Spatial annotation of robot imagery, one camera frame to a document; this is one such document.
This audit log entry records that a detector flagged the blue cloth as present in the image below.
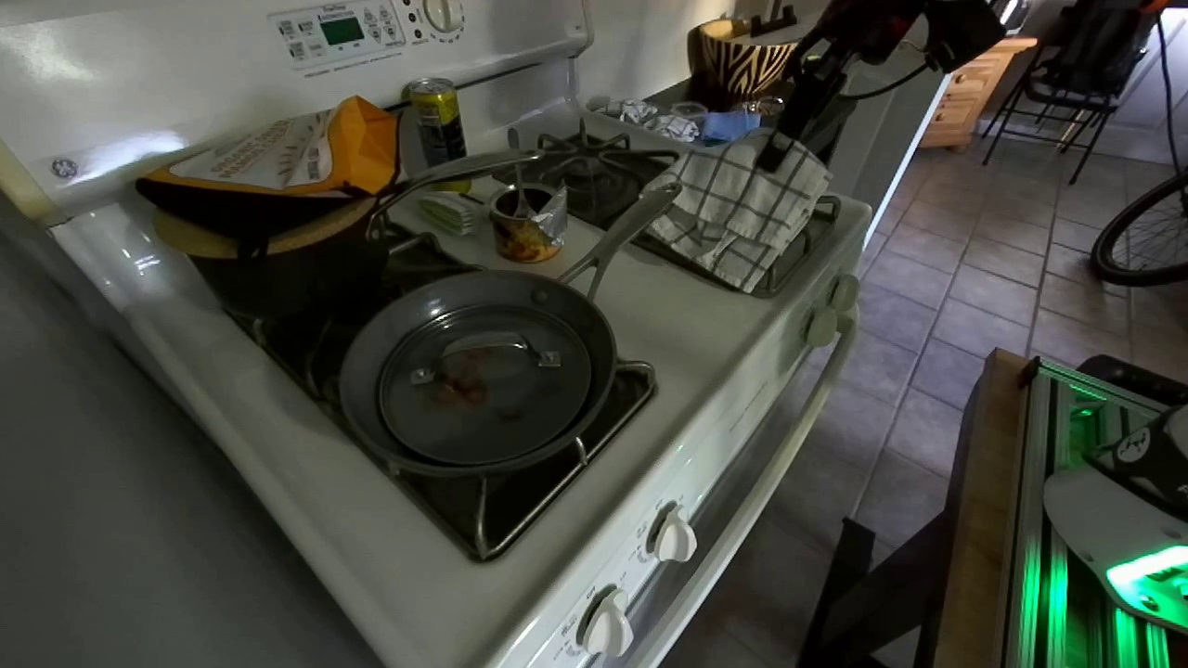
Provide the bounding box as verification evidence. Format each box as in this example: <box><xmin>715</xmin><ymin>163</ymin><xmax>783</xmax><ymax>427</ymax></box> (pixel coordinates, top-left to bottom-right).
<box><xmin>689</xmin><ymin>108</ymin><xmax>765</xmax><ymax>148</ymax></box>

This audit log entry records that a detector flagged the oven door handle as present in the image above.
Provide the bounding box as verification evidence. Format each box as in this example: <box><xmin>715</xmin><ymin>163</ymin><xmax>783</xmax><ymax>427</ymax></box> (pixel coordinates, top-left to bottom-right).
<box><xmin>614</xmin><ymin>322</ymin><xmax>866</xmax><ymax>668</ymax></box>

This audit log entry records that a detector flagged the zebra pattern wooden bowl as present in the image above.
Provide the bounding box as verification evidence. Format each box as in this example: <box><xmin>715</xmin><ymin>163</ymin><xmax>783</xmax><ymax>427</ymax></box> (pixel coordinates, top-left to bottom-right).
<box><xmin>685</xmin><ymin>11</ymin><xmax>803</xmax><ymax>105</ymax></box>

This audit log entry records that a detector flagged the white spoon rest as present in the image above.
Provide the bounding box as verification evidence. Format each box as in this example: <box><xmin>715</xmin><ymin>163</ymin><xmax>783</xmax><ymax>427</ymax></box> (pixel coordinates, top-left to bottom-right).
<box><xmin>386</xmin><ymin>180</ymin><xmax>498</xmax><ymax>252</ymax></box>

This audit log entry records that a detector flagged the white gas stove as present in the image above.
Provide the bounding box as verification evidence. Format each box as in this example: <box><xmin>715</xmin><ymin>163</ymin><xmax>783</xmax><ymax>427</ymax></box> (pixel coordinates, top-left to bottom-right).
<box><xmin>0</xmin><ymin>0</ymin><xmax>876</xmax><ymax>668</ymax></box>

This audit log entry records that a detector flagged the wooden edged robot cart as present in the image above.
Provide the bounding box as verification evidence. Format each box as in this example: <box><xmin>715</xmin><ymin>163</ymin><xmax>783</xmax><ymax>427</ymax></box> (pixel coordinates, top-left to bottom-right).
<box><xmin>795</xmin><ymin>348</ymin><xmax>1188</xmax><ymax>668</ymax></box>

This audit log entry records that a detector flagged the yellow spray can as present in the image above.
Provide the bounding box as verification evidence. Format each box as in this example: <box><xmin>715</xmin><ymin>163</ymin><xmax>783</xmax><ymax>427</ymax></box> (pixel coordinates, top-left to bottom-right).
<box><xmin>399</xmin><ymin>75</ymin><xmax>472</xmax><ymax>189</ymax></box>

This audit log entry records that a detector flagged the glass pan lid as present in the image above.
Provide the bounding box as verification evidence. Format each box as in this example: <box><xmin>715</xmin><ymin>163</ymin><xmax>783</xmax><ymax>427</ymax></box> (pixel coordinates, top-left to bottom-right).
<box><xmin>371</xmin><ymin>307</ymin><xmax>600</xmax><ymax>472</ymax></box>

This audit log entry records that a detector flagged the crumpled foil wrap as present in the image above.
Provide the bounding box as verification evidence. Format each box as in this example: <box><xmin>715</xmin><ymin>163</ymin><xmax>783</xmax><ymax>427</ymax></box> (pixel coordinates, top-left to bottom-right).
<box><xmin>600</xmin><ymin>92</ymin><xmax>709</xmax><ymax>148</ymax></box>

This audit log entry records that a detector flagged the black burner grate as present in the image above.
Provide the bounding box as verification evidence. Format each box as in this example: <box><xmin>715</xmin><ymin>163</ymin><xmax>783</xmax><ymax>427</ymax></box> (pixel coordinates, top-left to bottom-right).
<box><xmin>197</xmin><ymin>233</ymin><xmax>662</xmax><ymax>566</ymax></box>
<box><xmin>514</xmin><ymin>121</ymin><xmax>847</xmax><ymax>302</ymax></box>

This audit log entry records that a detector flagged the bicycle wheel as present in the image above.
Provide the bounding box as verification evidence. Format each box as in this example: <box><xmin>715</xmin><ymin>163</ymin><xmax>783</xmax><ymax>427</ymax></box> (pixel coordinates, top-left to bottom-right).
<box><xmin>1087</xmin><ymin>169</ymin><xmax>1188</xmax><ymax>289</ymax></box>

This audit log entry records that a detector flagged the white stove knob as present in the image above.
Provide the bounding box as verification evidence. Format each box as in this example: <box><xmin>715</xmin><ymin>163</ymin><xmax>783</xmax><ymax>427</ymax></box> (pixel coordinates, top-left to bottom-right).
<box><xmin>827</xmin><ymin>269</ymin><xmax>866</xmax><ymax>315</ymax></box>
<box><xmin>642</xmin><ymin>499</ymin><xmax>700</xmax><ymax>566</ymax></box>
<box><xmin>803</xmin><ymin>302</ymin><xmax>847</xmax><ymax>348</ymax></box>
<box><xmin>576</xmin><ymin>586</ymin><xmax>637</xmax><ymax>661</ymax></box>

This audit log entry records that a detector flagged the white refrigerator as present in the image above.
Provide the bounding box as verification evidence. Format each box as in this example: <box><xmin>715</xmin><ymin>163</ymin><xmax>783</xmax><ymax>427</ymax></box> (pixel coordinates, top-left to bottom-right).
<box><xmin>0</xmin><ymin>195</ymin><xmax>386</xmax><ymax>668</ymax></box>

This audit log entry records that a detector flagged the round wooden board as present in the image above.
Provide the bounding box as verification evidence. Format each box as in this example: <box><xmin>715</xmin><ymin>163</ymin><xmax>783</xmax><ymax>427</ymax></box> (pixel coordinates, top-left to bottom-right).
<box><xmin>134</xmin><ymin>169</ymin><xmax>382</xmax><ymax>262</ymax></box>

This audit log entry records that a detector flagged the wooden box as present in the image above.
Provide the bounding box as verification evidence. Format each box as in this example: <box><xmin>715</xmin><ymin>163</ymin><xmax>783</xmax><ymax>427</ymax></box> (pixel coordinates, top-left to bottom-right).
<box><xmin>919</xmin><ymin>32</ymin><xmax>1041</xmax><ymax>155</ymax></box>

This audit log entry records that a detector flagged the dark side counter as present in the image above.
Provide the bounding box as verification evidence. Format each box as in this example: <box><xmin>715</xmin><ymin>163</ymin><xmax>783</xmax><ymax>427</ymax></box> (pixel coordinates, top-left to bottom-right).
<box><xmin>642</xmin><ymin>67</ymin><xmax>956</xmax><ymax>252</ymax></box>

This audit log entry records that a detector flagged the black chair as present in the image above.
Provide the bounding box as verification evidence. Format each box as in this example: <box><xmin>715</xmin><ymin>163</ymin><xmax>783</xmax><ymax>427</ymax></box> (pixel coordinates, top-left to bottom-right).
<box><xmin>980</xmin><ymin>0</ymin><xmax>1169</xmax><ymax>189</ymax></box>

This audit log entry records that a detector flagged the grey robot base mount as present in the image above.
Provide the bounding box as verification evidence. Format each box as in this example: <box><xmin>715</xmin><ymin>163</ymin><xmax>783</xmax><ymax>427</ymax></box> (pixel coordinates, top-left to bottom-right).
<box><xmin>1039</xmin><ymin>400</ymin><xmax>1188</xmax><ymax>639</ymax></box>

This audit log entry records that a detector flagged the white checked towel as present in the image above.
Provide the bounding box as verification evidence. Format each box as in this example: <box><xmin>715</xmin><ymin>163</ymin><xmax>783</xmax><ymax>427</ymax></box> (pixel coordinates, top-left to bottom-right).
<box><xmin>647</xmin><ymin>131</ymin><xmax>835</xmax><ymax>295</ymax></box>

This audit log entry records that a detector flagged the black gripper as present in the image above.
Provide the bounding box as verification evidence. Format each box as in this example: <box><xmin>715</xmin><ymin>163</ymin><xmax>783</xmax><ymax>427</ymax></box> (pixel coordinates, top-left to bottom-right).
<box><xmin>752</xmin><ymin>53</ymin><xmax>857</xmax><ymax>179</ymax></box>

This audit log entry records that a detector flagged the small round tin cup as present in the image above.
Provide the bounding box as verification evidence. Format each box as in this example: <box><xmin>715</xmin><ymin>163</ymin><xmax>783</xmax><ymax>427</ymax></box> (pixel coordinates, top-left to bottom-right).
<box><xmin>485</xmin><ymin>180</ymin><xmax>570</xmax><ymax>265</ymax></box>

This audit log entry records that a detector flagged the yellow cloth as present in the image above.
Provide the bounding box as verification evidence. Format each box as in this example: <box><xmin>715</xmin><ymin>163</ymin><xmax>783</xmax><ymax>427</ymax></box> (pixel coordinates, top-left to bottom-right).
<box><xmin>153</xmin><ymin>92</ymin><xmax>399</xmax><ymax>201</ymax></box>

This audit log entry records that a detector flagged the black cooking pot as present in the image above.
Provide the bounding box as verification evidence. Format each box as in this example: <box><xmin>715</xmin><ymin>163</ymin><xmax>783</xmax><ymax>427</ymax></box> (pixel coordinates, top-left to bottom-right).
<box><xmin>134</xmin><ymin>180</ymin><xmax>403</xmax><ymax>345</ymax></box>

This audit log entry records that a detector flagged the grey frying pan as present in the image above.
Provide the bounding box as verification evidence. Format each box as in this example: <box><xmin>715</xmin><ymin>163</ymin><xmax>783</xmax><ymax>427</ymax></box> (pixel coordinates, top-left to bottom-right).
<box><xmin>334</xmin><ymin>180</ymin><xmax>681</xmax><ymax>483</ymax></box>

